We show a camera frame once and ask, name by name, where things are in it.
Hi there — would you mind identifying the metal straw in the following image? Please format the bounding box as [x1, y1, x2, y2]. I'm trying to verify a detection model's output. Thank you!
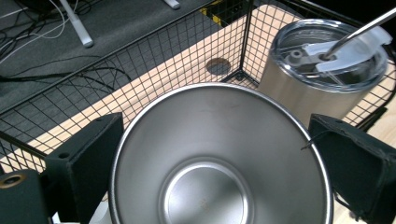
[321, 7, 396, 61]

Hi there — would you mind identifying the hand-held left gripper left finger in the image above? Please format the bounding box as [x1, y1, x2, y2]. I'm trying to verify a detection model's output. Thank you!
[45, 112, 125, 224]

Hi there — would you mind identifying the white cable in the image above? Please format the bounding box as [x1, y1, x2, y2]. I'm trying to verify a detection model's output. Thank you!
[0, 0, 69, 62]

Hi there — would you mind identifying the black wire basket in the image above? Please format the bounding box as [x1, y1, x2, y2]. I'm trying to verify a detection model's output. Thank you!
[0, 0, 396, 174]

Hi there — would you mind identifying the black cable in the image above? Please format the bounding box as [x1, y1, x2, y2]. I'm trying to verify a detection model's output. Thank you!
[0, 55, 134, 94]

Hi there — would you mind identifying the black and yellow object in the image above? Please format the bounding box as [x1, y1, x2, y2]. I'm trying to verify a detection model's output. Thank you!
[199, 0, 251, 27]

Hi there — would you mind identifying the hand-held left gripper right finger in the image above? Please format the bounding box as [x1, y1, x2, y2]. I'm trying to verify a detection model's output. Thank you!
[307, 113, 396, 224]

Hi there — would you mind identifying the white stand leg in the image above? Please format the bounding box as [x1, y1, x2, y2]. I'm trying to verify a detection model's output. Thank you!
[59, 0, 94, 49]
[163, 0, 181, 10]

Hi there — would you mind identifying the round table grommet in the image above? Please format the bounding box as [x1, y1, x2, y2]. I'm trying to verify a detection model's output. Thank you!
[205, 57, 233, 77]

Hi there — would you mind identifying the stainless steel cup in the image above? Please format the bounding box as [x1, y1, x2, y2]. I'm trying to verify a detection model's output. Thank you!
[107, 82, 334, 224]

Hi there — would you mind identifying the steel tumbler with clear lid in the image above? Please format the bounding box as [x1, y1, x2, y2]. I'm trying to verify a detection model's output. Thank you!
[257, 18, 393, 129]

